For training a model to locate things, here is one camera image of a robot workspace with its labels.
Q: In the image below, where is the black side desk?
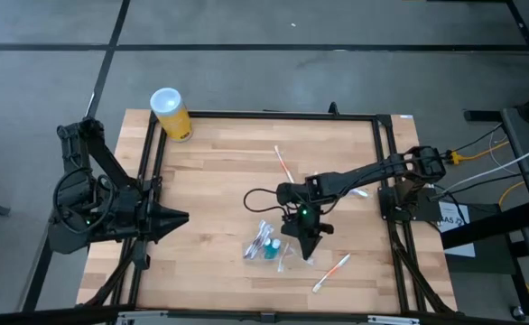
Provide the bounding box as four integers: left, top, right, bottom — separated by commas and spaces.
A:
440, 107, 529, 317

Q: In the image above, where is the yellow canister with white lid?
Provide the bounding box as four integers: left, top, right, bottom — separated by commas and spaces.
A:
149, 87, 194, 144

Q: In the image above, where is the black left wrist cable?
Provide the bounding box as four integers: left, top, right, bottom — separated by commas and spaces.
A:
51, 167, 116, 235

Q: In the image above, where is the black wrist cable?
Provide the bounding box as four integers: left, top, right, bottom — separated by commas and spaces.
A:
51, 167, 116, 235
242, 187, 293, 214

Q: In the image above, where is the white cable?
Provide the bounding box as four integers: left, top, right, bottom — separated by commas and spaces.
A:
444, 137, 529, 190

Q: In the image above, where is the black floor cable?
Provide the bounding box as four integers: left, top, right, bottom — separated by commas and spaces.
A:
444, 124, 505, 154

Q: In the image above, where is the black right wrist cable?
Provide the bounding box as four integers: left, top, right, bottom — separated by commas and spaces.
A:
242, 187, 293, 214

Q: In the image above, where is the yellow power cable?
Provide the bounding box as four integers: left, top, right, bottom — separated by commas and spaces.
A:
447, 140, 512, 164

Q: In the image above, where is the clear plastic bag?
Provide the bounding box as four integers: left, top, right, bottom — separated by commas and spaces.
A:
245, 232, 303, 262

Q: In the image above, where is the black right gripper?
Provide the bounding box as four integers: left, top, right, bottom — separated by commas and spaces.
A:
280, 203, 336, 261

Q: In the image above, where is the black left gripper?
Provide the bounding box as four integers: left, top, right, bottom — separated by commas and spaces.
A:
131, 198, 190, 271

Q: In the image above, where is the silver metal bracket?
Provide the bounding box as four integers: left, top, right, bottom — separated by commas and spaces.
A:
367, 314, 422, 325
115, 310, 169, 325

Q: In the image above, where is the white paper label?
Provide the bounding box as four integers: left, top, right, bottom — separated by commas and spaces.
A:
438, 200, 477, 258

